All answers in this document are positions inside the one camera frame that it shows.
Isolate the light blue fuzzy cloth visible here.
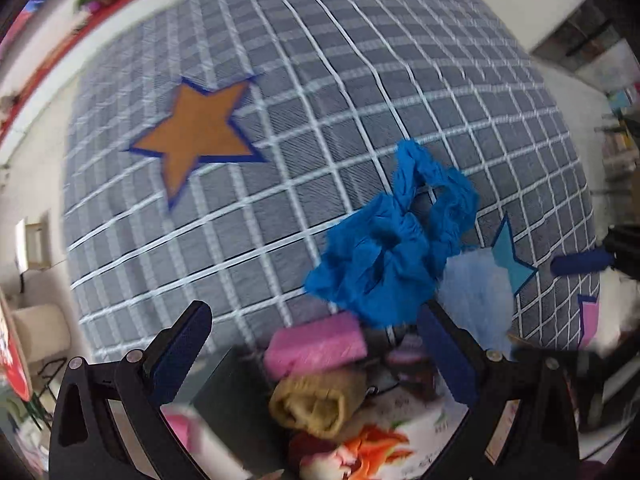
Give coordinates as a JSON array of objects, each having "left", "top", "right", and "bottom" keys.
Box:
[{"left": 437, "top": 248, "right": 514, "bottom": 358}]

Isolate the bright blue cloth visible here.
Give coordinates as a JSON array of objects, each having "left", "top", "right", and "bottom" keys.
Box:
[{"left": 304, "top": 140, "right": 480, "bottom": 328}]

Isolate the pink fuzzy cloth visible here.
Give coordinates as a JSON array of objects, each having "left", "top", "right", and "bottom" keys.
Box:
[{"left": 160, "top": 404, "right": 207, "bottom": 453}]

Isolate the grey storage box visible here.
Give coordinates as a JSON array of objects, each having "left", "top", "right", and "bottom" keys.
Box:
[{"left": 168, "top": 348, "right": 297, "bottom": 479}]

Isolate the floral printed cloth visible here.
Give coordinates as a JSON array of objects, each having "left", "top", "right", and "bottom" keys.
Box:
[{"left": 288, "top": 388, "right": 466, "bottom": 479}]

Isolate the pink sponge bar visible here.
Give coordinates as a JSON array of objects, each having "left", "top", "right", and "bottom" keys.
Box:
[{"left": 264, "top": 312, "right": 368, "bottom": 380}]

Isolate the tan knit sock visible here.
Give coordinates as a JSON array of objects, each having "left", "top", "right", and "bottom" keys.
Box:
[{"left": 269, "top": 368, "right": 368, "bottom": 440}]

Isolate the grey checked rug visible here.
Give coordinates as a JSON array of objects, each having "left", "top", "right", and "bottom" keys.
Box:
[{"left": 63, "top": 0, "right": 599, "bottom": 361}]

